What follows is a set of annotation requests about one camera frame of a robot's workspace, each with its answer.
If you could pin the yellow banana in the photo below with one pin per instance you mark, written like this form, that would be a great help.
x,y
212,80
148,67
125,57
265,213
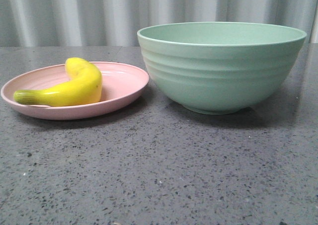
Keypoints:
x,y
84,87

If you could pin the pink plate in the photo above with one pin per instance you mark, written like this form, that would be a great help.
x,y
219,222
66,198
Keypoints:
x,y
122,84

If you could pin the green ribbed bowl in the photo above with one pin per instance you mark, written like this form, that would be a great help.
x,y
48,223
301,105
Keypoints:
x,y
219,67

